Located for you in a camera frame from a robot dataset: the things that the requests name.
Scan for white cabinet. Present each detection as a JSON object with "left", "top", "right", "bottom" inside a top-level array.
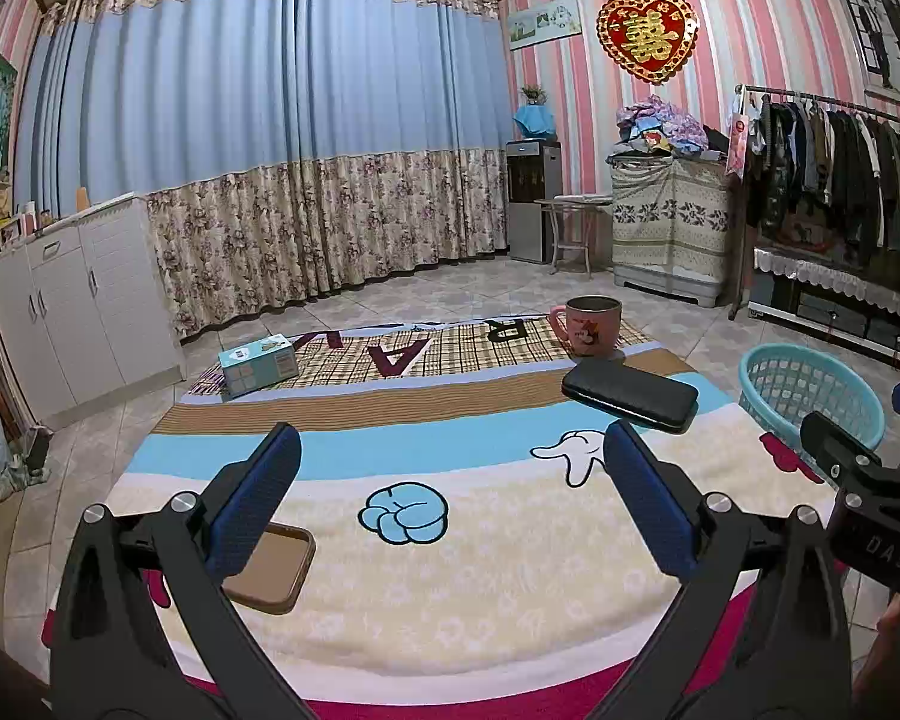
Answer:
[{"left": 0, "top": 193, "right": 185, "bottom": 428}]

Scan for teal tissue box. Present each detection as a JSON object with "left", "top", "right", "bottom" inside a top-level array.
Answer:
[{"left": 219, "top": 337, "right": 299, "bottom": 398}]

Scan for metal clothes rack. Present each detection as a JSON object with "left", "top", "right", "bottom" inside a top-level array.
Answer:
[{"left": 727, "top": 84, "right": 900, "bottom": 320}]

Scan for red heart wall decoration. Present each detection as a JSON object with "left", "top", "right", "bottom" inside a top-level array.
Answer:
[{"left": 596, "top": 0, "right": 700, "bottom": 83}]

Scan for patterned cloth covered machine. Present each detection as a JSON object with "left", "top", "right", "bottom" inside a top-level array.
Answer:
[{"left": 611, "top": 157, "right": 732, "bottom": 307}]

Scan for pile of folded clothes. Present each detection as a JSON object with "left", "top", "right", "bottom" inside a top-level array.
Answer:
[{"left": 607, "top": 95, "right": 732, "bottom": 164}]

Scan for pink mug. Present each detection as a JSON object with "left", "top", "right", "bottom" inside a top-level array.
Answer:
[{"left": 547, "top": 296, "right": 622, "bottom": 359}]

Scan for teal plastic basket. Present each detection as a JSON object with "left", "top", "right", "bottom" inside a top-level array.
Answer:
[{"left": 739, "top": 345, "right": 887, "bottom": 451}]

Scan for framed wall poster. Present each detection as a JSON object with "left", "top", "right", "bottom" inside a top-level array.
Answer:
[{"left": 832, "top": 0, "right": 900, "bottom": 106}]

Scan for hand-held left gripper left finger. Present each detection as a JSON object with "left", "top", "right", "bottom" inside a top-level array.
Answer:
[{"left": 49, "top": 424, "right": 305, "bottom": 720}]

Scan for landscape wall picture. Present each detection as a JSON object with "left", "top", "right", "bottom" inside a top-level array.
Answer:
[{"left": 508, "top": 0, "right": 580, "bottom": 52}]

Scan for small metal side table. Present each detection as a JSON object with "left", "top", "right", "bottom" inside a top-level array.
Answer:
[{"left": 534, "top": 195, "right": 612, "bottom": 275}]

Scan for black zip case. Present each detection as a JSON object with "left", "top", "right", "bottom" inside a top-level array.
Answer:
[{"left": 561, "top": 358, "right": 700, "bottom": 434}]

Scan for silver water dispenser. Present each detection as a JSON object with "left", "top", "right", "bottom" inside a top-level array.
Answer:
[{"left": 505, "top": 139, "right": 562, "bottom": 265}]

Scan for small black stand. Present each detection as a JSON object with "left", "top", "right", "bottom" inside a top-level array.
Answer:
[{"left": 22, "top": 426, "right": 53, "bottom": 479}]

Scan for blue bottle cover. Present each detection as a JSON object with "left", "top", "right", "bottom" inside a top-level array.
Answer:
[{"left": 514, "top": 105, "right": 558, "bottom": 142}]

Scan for blue floral curtain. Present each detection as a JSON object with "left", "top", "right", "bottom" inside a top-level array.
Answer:
[{"left": 15, "top": 0, "right": 515, "bottom": 338}]

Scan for green wall poster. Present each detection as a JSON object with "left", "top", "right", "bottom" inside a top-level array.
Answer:
[{"left": 0, "top": 52, "right": 20, "bottom": 173}]

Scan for pink hanging bag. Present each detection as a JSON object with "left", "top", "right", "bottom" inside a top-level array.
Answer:
[{"left": 726, "top": 94, "right": 758, "bottom": 181}]

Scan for person's right forearm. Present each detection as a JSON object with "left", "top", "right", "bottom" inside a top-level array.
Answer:
[{"left": 855, "top": 592, "right": 900, "bottom": 702}]

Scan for low cabinet with lace cloth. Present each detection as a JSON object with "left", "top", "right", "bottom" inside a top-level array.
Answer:
[{"left": 746, "top": 244, "right": 900, "bottom": 361}]

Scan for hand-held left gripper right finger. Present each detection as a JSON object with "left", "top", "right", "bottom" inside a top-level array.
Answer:
[{"left": 604, "top": 420, "right": 852, "bottom": 720}]

